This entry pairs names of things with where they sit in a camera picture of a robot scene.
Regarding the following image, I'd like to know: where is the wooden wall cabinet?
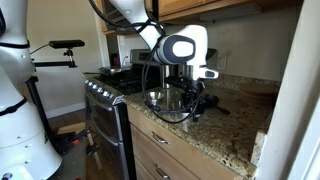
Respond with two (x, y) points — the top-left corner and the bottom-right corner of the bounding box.
(94, 0), (305, 34)

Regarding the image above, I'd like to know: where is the metal drawer handle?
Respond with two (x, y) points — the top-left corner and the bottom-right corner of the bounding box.
(151, 131), (170, 146)
(155, 164), (172, 180)

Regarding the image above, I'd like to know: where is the black cable bundle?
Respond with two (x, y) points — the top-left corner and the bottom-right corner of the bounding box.
(88, 0), (205, 125)

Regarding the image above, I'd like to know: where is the thin black camera cable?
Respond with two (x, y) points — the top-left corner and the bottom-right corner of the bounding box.
(29, 43), (51, 56)

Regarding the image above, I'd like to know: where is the small silver bowl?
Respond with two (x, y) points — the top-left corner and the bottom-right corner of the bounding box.
(145, 90), (165, 105)

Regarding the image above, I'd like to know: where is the large silver bowl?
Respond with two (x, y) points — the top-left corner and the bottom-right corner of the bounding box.
(159, 87), (195, 120)

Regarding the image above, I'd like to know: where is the tall steel canister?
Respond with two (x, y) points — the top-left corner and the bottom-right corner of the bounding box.
(159, 64), (175, 88)

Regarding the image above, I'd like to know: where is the steel frying pan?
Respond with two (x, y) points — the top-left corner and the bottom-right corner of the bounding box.
(82, 66), (126, 77)

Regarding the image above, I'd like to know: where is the black stereo camera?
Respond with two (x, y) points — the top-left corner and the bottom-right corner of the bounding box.
(48, 39), (86, 50)

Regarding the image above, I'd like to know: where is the black kitchen utensil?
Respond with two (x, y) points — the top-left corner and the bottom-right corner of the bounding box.
(206, 47), (218, 64)

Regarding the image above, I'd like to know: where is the steel range hood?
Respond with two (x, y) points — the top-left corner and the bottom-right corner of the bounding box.
(101, 0), (134, 34)

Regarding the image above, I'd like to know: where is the round wooden board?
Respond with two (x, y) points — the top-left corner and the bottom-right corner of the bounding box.
(241, 93), (278, 103)
(239, 82), (280, 96)

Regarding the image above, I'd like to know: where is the stainless steel gas range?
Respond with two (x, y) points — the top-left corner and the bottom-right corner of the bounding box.
(83, 48), (162, 180)

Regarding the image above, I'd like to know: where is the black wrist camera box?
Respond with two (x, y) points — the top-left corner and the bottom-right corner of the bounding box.
(163, 75), (188, 89)

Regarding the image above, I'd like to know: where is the light plywood piece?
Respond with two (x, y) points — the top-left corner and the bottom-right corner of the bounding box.
(56, 121), (87, 136)

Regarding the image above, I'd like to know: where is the wooden base cabinet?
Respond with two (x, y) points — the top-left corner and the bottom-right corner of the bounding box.
(126, 105), (245, 180)

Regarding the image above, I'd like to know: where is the white wall outlet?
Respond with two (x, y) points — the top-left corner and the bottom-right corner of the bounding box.
(216, 53), (229, 71)

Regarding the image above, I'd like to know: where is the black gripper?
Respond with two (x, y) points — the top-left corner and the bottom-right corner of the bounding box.
(181, 77), (206, 123)

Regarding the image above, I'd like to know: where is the black cast iron skillet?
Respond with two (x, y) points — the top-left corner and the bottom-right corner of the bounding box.
(202, 94), (231, 116)

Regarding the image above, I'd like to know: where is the black orange bar clamp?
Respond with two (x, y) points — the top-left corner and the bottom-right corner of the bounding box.
(51, 128), (103, 171)

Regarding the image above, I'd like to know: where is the black camera stand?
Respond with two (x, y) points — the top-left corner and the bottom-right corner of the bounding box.
(25, 48), (78, 141)

